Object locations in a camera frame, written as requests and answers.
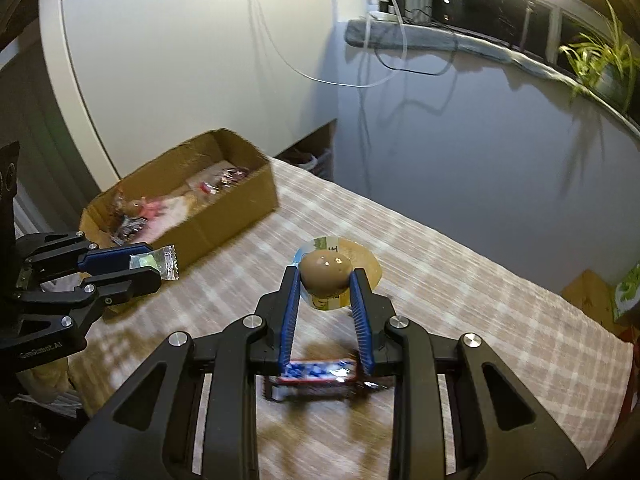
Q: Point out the green printed carton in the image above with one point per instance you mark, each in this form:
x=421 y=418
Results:
x=627 y=292

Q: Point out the brown egg pack tan backing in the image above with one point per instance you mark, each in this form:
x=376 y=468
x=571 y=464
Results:
x=325 y=270

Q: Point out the plain brown carton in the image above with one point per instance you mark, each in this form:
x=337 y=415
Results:
x=587 y=295

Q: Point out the green potted plant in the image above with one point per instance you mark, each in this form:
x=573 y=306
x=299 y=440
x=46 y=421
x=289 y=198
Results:
x=600 y=55

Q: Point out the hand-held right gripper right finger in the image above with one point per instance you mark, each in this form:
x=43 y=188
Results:
x=361 y=320

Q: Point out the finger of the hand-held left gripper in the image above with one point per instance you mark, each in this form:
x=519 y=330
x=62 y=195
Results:
x=135 y=282
x=110 y=256

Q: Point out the dark window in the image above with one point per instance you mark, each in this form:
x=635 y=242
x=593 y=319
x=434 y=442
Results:
x=475 y=0

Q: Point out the clear packet with green candy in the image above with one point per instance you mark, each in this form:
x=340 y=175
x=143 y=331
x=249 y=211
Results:
x=150 y=260

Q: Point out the brown cardboard box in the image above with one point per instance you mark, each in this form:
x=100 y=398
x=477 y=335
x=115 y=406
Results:
x=225 y=215

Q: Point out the brown egg pack red rim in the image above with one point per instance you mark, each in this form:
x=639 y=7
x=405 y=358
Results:
x=132 y=207

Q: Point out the white cabinet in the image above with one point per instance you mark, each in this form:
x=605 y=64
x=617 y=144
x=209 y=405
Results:
x=200 y=60

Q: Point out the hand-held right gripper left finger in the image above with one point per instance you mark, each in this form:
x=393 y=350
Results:
x=290 y=320

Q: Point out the grey windowsill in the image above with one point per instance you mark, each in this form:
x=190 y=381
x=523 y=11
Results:
x=425 y=37

